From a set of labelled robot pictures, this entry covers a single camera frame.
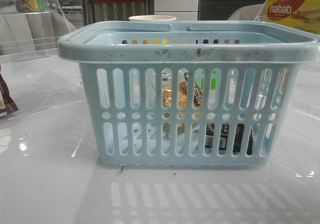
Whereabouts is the dark red snack packet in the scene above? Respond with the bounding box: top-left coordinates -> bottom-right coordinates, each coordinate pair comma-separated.
0,76 -> 19,118

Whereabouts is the light blue plastic basket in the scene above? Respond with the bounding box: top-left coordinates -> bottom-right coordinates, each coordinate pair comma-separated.
57,21 -> 320,166

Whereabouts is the yellow nabati wafer box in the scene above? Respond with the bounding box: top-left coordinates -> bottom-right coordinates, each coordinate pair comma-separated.
263,0 -> 320,34

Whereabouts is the white drawer cabinet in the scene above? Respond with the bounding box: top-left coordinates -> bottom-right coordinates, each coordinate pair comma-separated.
154,0 -> 199,20

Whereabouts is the grey armchair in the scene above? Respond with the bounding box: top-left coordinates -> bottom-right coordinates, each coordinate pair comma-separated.
227,3 -> 265,21

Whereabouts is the packaged bread slice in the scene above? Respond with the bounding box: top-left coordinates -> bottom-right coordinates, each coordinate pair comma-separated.
162,70 -> 203,136

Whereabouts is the black tissue pack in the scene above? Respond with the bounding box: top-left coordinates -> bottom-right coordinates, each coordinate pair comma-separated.
204,123 -> 254,155

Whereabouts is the clear acrylic display shelf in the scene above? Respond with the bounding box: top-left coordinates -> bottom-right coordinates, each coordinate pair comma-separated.
0,0 -> 85,125

